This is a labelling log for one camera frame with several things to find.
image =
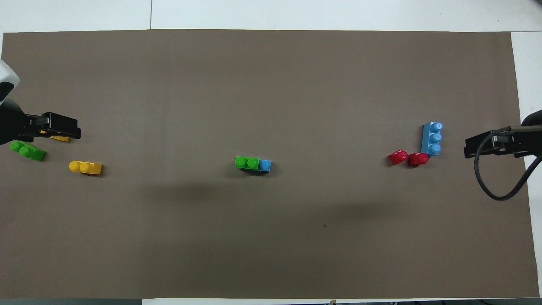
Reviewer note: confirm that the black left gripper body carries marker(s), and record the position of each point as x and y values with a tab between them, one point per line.
10	120

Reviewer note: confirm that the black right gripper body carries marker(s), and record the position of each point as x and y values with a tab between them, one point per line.
534	140

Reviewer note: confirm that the green two-stud block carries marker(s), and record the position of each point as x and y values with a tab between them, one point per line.
29	151
246	163

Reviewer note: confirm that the blue three-stud block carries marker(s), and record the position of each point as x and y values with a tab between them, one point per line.
432	140
264	165

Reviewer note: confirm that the yellow two-stud block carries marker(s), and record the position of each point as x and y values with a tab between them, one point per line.
61	138
87	168

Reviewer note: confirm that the red one-stud block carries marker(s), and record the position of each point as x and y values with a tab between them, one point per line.
397	157
418	159

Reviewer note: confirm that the brown table mat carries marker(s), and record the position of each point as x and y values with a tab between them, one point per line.
271	84

